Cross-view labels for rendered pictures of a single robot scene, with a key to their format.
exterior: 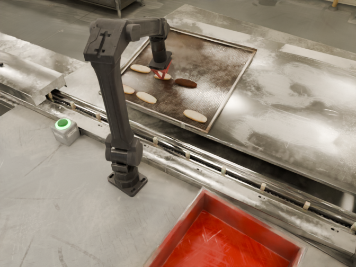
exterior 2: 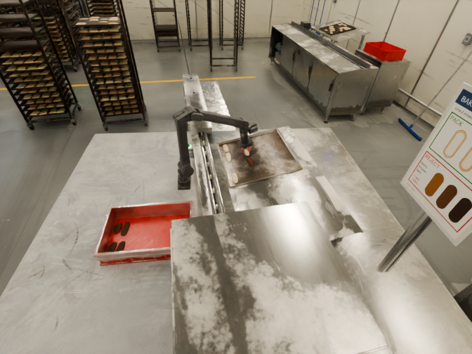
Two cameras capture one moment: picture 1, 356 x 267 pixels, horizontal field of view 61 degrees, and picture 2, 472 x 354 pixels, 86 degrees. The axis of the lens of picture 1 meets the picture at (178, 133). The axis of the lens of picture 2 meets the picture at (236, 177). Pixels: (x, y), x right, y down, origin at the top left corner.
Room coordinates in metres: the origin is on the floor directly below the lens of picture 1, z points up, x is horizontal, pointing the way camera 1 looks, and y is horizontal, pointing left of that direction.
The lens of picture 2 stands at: (-0.03, -0.97, 2.02)
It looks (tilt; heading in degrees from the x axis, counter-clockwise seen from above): 42 degrees down; 45
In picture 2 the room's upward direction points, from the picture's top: 2 degrees clockwise
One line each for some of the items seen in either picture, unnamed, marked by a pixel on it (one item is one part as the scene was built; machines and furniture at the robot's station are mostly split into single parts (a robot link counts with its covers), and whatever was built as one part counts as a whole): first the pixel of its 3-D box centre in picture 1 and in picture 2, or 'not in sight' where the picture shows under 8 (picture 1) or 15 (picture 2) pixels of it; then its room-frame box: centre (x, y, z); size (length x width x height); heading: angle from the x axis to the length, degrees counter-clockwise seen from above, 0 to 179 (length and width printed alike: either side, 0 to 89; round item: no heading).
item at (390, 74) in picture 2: not in sight; (371, 82); (4.61, 0.57, 0.44); 0.70 x 0.55 x 0.87; 59
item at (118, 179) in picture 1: (126, 174); (183, 179); (0.61, 0.18, 0.86); 0.12 x 0.09 x 0.08; 53
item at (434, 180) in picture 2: not in sight; (459, 166); (0.99, -1.01, 1.50); 0.33 x 0.01 x 0.45; 53
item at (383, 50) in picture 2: not in sight; (383, 50); (4.61, 0.57, 0.93); 0.51 x 0.36 x 0.13; 63
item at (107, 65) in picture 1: (118, 102); (187, 143); (0.66, 0.17, 1.13); 0.14 x 0.10 x 0.45; 167
